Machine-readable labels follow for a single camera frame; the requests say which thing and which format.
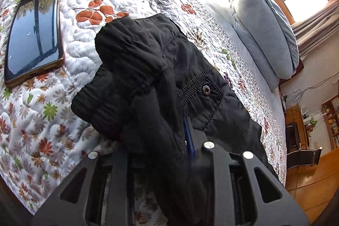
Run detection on black pants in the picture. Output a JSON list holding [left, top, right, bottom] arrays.
[[71, 14, 268, 225]]

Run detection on black metal chair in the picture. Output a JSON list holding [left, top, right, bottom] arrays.
[[286, 122, 322, 170]]

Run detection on floral quilted bedspread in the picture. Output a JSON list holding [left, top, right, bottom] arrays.
[[1, 0, 287, 215]]

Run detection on wooden desk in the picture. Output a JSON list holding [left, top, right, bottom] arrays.
[[285, 104, 309, 150]]

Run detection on light blue pillow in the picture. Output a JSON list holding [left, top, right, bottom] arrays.
[[229, 0, 300, 91]]

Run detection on black smartphone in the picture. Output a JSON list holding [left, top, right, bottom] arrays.
[[4, 0, 64, 88]]

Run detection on grey curtain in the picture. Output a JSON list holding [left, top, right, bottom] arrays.
[[292, 0, 338, 60]]

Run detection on light blue bed sheet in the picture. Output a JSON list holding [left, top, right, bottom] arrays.
[[195, 0, 287, 126]]

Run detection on wooden wall shelf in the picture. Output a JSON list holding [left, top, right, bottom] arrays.
[[321, 95, 339, 150]]

